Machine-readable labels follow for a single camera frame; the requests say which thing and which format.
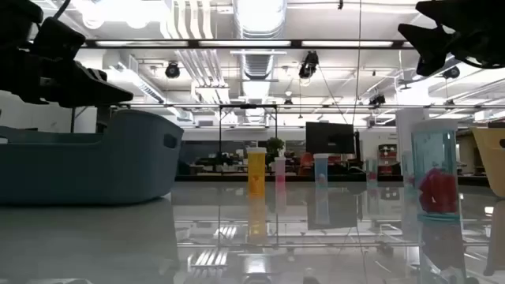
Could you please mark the black table frame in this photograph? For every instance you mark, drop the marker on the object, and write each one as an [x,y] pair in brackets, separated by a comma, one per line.
[221,178]

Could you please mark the orange medicine bottle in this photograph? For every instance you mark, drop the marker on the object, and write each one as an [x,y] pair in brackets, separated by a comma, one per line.
[256,173]

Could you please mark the black metal frame stand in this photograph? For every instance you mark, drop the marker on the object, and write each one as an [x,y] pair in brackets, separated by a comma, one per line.
[248,106]

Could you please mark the black overhead crossbar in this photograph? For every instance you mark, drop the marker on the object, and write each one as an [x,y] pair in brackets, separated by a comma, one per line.
[296,43]

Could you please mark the light blue medicine bottle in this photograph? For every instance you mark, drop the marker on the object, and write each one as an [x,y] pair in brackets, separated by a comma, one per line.
[320,169]

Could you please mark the pink medicine bottle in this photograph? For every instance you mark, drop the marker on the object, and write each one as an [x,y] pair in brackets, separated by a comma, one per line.
[279,173]

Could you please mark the green potted plant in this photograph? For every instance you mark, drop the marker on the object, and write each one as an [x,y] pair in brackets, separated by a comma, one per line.
[275,146]

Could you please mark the yellow plastic bin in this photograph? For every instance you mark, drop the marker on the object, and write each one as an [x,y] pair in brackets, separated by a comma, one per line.
[495,165]

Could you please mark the silver ribbed ventilation duct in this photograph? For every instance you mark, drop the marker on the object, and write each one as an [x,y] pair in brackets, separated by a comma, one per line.
[258,63]

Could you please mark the blue bottle with red pills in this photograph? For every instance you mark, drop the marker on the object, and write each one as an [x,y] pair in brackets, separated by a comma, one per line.
[434,158]

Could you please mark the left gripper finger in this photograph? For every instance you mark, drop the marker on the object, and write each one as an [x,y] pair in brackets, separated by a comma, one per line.
[90,90]
[59,39]

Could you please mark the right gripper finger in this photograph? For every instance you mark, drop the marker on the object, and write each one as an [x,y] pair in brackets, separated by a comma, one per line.
[465,12]
[432,45]

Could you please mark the red chair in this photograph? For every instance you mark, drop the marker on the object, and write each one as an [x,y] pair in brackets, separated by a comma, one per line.
[305,159]

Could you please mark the shelving unit with red items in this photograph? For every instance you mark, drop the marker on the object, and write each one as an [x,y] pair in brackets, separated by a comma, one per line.
[387,152]

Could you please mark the small clear medicine bottle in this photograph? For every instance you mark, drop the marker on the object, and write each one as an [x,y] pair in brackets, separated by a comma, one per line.
[371,173]

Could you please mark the black monitor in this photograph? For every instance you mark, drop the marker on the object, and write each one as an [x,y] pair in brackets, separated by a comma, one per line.
[329,138]

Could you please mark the teal plastic bin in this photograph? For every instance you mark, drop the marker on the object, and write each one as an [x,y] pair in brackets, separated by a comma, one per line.
[98,173]

